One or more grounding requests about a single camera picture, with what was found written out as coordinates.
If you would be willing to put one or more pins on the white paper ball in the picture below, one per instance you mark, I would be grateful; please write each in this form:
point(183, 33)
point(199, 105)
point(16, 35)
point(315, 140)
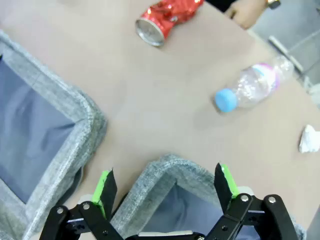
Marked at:
point(310, 140)

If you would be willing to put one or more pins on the black trousers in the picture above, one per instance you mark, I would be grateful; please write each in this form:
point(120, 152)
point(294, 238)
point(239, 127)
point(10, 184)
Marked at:
point(220, 3)

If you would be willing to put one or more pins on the person's left hand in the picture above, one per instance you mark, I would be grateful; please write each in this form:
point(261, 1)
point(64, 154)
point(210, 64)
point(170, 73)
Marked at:
point(246, 15)

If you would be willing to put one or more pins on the crushed red soda can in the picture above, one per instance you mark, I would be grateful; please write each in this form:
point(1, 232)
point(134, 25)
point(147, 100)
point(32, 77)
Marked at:
point(160, 17)

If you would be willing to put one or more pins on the grey fabric basket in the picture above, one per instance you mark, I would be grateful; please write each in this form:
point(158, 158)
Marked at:
point(82, 120)
point(162, 170)

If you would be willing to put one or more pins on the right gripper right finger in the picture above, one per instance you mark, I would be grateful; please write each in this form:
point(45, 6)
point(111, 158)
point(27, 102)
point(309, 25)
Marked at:
point(228, 185)

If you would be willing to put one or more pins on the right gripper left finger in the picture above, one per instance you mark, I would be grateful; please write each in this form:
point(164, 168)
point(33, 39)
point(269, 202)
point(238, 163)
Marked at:
point(100, 190)

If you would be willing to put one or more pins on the clear bottle blue cap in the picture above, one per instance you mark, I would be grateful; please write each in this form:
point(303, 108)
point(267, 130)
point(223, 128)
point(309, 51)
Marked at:
point(250, 85)

